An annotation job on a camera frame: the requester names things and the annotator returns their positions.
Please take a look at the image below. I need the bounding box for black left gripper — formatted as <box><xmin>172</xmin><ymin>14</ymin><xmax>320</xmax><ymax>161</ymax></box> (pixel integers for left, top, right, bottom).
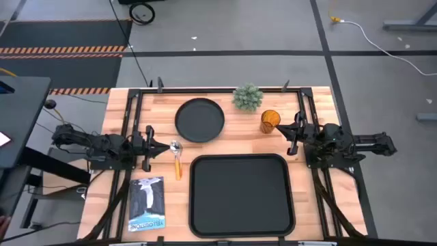
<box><xmin>131</xmin><ymin>124</ymin><xmax>171</xmax><ymax>173</ymax></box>

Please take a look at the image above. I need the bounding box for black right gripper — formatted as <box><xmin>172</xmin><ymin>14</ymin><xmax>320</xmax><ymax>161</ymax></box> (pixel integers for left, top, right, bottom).
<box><xmin>275</xmin><ymin>109</ymin><xmax>324</xmax><ymax>156</ymax></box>

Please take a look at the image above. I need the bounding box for orange translucent cup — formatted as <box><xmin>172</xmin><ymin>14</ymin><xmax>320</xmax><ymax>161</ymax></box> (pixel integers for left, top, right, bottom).
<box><xmin>259</xmin><ymin>109</ymin><xmax>282</xmax><ymax>135</ymax></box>

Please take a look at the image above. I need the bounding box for spoon with orange handle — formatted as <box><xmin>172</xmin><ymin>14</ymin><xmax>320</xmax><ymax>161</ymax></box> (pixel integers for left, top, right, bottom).
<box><xmin>169</xmin><ymin>140</ymin><xmax>184</xmax><ymax>181</ymax></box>

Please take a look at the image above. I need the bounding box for black round plate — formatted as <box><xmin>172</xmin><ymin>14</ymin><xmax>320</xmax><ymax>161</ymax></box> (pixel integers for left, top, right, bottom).
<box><xmin>174</xmin><ymin>98</ymin><xmax>226</xmax><ymax>144</ymax></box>

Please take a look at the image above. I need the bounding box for black rectangular tray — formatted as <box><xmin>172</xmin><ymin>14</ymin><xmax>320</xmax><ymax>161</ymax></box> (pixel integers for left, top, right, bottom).
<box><xmin>188</xmin><ymin>153</ymin><xmax>296</xmax><ymax>239</ymax></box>

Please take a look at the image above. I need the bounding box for green artificial succulent plant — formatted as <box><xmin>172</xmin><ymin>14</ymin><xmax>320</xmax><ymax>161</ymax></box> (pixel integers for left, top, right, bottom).
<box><xmin>231</xmin><ymin>83</ymin><xmax>264</xmax><ymax>113</ymax></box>

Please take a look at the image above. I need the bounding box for Yellowstone waterfall postcard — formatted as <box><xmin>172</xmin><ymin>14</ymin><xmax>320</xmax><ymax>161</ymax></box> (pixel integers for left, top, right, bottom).
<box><xmin>128</xmin><ymin>176</ymin><xmax>167</xmax><ymax>233</ymax></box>

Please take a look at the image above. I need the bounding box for black desk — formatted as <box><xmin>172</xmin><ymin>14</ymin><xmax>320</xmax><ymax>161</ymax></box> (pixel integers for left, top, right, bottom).
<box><xmin>0</xmin><ymin>75</ymin><xmax>52</xmax><ymax>170</ymax></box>

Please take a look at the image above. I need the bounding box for grey table foot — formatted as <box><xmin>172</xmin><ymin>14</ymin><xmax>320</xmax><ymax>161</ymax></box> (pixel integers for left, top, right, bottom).
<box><xmin>416</xmin><ymin>112</ymin><xmax>437</xmax><ymax>123</ymax></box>

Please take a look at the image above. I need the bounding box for black hazard-striped floor mat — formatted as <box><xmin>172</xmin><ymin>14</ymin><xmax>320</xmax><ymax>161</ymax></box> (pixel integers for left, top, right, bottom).
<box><xmin>0</xmin><ymin>18</ymin><xmax>133</xmax><ymax>96</ymax></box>

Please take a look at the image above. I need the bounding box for blue device on desk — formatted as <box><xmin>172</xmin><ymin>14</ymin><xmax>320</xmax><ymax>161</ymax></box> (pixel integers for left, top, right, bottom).
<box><xmin>0</xmin><ymin>81</ymin><xmax>16</xmax><ymax>95</ymax></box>

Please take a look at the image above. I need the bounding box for black aluminium table frame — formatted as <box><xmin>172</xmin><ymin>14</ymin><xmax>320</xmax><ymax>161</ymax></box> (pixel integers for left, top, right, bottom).
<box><xmin>80</xmin><ymin>87</ymin><xmax>378</xmax><ymax>246</ymax></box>

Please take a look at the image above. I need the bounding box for thin yellow cable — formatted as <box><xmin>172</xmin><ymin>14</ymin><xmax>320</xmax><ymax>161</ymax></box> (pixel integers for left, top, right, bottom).
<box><xmin>53</xmin><ymin>107</ymin><xmax>66</xmax><ymax>125</ymax></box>

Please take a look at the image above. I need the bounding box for black desk leg frame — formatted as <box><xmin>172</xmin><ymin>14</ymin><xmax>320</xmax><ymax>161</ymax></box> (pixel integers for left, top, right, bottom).
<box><xmin>20</xmin><ymin>146</ymin><xmax>91</xmax><ymax>230</ymax></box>

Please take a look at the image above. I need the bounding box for long black hanging cable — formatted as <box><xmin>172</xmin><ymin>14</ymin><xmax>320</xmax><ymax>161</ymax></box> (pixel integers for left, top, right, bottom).
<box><xmin>108</xmin><ymin>0</ymin><xmax>151</xmax><ymax>88</ymax></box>

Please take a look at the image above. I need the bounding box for yellow cable with plug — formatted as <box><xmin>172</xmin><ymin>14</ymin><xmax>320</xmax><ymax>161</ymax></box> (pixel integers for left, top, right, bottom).
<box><xmin>327</xmin><ymin>0</ymin><xmax>342</xmax><ymax>24</ymax></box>

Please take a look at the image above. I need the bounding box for white floor cable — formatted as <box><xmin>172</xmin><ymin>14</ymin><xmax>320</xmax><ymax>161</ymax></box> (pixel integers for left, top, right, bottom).
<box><xmin>340</xmin><ymin>20</ymin><xmax>437</xmax><ymax>77</ymax></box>

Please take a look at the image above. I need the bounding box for black floor cable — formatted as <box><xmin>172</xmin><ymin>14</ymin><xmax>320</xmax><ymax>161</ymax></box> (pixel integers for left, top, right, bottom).
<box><xmin>0</xmin><ymin>220</ymin><xmax>81</xmax><ymax>243</ymax></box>

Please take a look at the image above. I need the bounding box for coiled black cable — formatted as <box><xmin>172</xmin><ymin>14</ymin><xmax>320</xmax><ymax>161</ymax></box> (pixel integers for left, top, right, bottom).
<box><xmin>128</xmin><ymin>2</ymin><xmax>156</xmax><ymax>26</ymax></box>

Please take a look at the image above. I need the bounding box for grey table leg frame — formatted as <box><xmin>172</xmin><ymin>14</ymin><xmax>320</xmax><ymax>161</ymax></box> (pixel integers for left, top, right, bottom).
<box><xmin>382</xmin><ymin>0</ymin><xmax>437</xmax><ymax>32</ymax></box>

